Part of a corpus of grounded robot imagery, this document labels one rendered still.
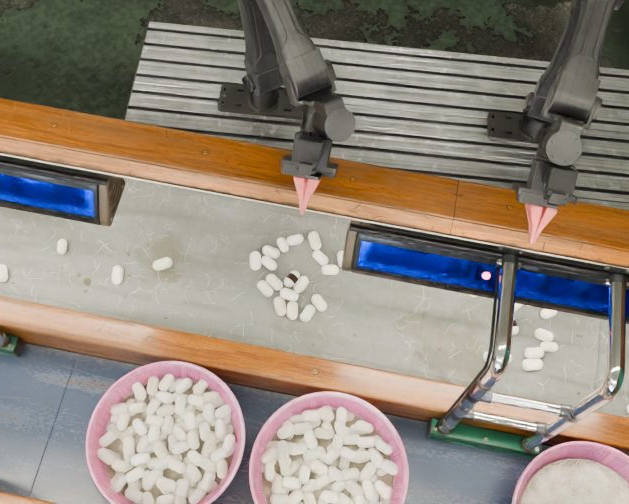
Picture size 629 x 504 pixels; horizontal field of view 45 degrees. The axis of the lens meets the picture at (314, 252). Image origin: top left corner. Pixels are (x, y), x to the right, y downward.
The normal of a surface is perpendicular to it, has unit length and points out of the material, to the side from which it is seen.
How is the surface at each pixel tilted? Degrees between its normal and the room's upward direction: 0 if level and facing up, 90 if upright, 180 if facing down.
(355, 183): 0
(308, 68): 28
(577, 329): 0
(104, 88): 0
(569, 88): 18
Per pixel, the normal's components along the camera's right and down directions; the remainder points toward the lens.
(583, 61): -0.07, -0.13
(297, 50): 0.24, 0.00
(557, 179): -0.10, 0.26
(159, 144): 0.03, -0.42
